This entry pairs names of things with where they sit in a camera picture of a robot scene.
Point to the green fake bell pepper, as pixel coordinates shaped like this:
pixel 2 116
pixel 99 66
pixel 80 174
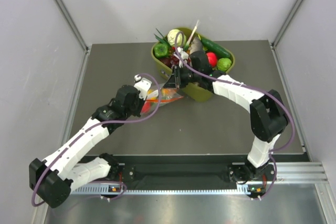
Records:
pixel 161 50

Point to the red fake tomato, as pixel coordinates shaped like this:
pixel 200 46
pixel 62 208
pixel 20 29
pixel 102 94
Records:
pixel 147 107

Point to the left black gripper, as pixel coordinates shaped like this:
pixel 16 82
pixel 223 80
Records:
pixel 141 102

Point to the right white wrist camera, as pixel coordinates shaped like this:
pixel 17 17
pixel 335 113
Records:
pixel 182 56

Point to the orange green fake mango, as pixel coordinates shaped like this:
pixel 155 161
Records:
pixel 168 92

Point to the dark green fake cucumber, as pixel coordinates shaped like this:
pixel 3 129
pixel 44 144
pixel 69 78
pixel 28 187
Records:
pixel 218 50

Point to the grey slotted cable duct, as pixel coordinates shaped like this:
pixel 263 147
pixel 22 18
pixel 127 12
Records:
pixel 114 189

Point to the light green fake fruit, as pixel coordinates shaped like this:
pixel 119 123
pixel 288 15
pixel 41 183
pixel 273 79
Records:
pixel 223 64

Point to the red fake apple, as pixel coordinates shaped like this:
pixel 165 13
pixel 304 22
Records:
pixel 212 59

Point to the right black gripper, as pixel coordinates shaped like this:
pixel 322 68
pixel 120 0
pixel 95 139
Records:
pixel 171 83

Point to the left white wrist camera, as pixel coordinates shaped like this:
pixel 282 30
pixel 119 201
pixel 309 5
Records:
pixel 142 85

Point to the pale green fake cabbage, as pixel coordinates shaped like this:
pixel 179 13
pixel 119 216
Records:
pixel 176 38

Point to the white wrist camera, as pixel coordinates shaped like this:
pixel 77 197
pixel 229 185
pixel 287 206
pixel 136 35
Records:
pixel 142 85
pixel 182 56

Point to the purple fake grapes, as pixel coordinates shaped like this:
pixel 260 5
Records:
pixel 173 60

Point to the grey fake fish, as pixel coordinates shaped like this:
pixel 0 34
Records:
pixel 196 45

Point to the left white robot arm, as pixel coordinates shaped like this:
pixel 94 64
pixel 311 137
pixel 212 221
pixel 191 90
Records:
pixel 59 174

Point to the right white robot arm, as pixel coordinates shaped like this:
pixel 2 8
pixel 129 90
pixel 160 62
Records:
pixel 268 117

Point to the clear zip top bag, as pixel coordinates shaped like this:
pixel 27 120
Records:
pixel 153 96

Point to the olive green plastic bin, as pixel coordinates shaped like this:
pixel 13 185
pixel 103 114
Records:
pixel 192 90

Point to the fake green onion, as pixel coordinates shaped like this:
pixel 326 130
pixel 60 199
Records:
pixel 161 38

